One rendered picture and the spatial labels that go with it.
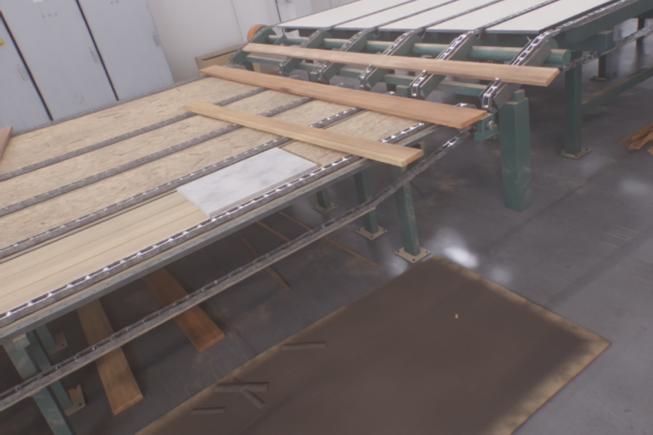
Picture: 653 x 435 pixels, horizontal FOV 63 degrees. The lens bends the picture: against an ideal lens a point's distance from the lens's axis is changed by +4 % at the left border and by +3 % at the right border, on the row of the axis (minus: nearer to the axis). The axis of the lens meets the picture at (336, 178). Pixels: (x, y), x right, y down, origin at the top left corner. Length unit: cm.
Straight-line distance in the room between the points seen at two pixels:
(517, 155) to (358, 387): 175
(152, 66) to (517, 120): 559
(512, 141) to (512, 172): 22
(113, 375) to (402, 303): 156
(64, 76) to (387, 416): 621
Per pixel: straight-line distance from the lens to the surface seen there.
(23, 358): 247
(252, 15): 897
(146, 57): 779
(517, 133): 339
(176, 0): 855
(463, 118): 282
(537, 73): 321
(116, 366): 319
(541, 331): 273
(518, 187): 355
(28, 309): 229
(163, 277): 376
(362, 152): 258
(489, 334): 271
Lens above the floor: 185
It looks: 24 degrees down
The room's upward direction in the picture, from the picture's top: 12 degrees counter-clockwise
